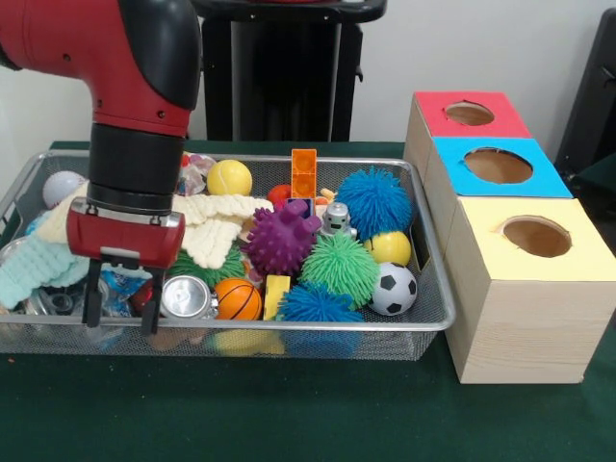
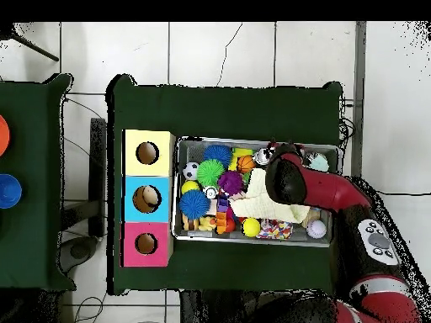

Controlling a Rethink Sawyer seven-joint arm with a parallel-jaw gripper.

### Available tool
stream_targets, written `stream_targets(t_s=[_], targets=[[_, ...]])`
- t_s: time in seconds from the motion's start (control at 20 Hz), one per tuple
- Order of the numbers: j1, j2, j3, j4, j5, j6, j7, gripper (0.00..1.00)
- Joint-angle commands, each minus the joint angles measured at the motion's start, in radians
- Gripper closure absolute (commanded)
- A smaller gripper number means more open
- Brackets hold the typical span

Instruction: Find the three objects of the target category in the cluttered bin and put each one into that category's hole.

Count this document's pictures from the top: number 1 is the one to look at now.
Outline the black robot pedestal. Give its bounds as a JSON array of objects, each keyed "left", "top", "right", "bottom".
[{"left": 194, "top": 0, "right": 389, "bottom": 142}]

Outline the black upright panel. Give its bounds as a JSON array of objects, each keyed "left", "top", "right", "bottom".
[{"left": 554, "top": 7, "right": 616, "bottom": 203}]

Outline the yellow tennis ball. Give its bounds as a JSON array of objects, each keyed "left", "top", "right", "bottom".
[{"left": 206, "top": 159, "right": 254, "bottom": 197}]

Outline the mint knitted cloth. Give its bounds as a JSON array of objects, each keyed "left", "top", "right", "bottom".
[{"left": 0, "top": 211, "right": 97, "bottom": 309}]

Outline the small blue koosh ball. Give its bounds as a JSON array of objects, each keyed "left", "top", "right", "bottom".
[{"left": 276, "top": 281, "right": 366, "bottom": 323}]

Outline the clear plastic bottle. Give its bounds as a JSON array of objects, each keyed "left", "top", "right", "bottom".
[{"left": 71, "top": 267, "right": 153, "bottom": 319}]

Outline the wire mesh bin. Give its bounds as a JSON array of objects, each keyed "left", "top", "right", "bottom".
[{"left": 0, "top": 148, "right": 457, "bottom": 362}]

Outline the cream knitted cloth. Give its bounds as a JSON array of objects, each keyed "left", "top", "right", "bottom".
[{"left": 37, "top": 194, "right": 275, "bottom": 270}]

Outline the dark green tablecloth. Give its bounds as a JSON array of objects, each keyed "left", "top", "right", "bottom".
[{"left": 0, "top": 139, "right": 616, "bottom": 462}]

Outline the black and white soccer ball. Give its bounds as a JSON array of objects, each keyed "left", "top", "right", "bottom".
[{"left": 368, "top": 262, "right": 419, "bottom": 317}]

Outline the crushed red silver can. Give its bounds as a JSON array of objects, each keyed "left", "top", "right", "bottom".
[{"left": 161, "top": 275, "right": 220, "bottom": 321}]

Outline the orange basketball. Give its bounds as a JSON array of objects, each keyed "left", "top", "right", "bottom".
[{"left": 213, "top": 277, "right": 264, "bottom": 321}]

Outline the large blue koosh ball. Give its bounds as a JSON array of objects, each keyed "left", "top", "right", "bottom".
[{"left": 335, "top": 166, "right": 415, "bottom": 242}]

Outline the green koosh ball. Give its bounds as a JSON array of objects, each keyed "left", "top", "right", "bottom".
[{"left": 297, "top": 234, "right": 381, "bottom": 309}]

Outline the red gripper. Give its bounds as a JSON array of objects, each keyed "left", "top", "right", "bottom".
[{"left": 65, "top": 196, "right": 187, "bottom": 337}]

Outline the wooden box with three holes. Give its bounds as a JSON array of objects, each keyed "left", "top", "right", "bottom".
[{"left": 402, "top": 90, "right": 616, "bottom": 385}]

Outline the purple spiky toy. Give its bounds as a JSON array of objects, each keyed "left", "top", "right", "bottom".
[{"left": 240, "top": 198, "right": 322, "bottom": 278}]

